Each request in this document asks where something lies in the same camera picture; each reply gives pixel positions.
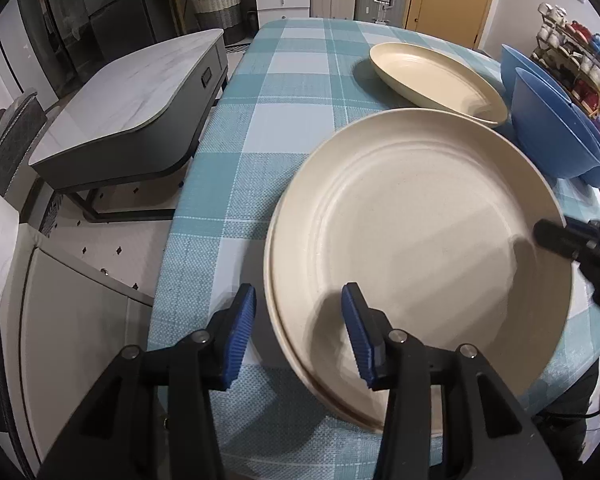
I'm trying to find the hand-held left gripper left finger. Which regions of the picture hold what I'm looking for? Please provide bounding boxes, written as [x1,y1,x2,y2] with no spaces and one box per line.
[36,284,257,480]

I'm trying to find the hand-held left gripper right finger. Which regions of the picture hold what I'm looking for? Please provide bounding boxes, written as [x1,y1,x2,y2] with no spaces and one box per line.
[341,282,563,480]

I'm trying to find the round beige plate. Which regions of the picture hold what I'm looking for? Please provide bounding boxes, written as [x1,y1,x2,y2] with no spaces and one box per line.
[268,108,577,431]
[263,195,406,434]

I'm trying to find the blue bowl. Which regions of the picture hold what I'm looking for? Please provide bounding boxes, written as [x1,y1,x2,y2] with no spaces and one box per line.
[511,66,600,180]
[500,44,600,189]

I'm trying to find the oval beige plate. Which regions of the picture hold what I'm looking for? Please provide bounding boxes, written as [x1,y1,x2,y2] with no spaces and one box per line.
[369,42,509,127]

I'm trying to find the rows of sneakers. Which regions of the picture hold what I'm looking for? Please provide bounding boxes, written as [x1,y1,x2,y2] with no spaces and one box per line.
[532,2,600,111]

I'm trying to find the teal plaid tablecloth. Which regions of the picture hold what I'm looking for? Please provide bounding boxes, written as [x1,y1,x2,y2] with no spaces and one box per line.
[146,17,600,466]

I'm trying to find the grey marble coffee table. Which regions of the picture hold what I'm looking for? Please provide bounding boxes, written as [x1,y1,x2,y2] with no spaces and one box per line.
[28,28,229,222]

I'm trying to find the grey quilted chair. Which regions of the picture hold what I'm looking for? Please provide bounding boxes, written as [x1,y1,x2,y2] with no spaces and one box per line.
[0,90,48,197]

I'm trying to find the woven laundry basket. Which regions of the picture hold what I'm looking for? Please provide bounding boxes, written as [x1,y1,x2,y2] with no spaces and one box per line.
[190,0,242,45]

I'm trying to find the grey refrigerator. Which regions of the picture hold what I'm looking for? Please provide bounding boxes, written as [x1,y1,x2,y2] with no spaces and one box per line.
[72,0,157,61]

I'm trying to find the dark glass cabinet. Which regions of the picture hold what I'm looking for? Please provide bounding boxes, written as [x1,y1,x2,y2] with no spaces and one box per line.
[17,0,93,97]

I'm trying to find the black cable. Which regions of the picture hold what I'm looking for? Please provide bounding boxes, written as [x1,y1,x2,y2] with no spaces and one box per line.
[534,407,600,425]

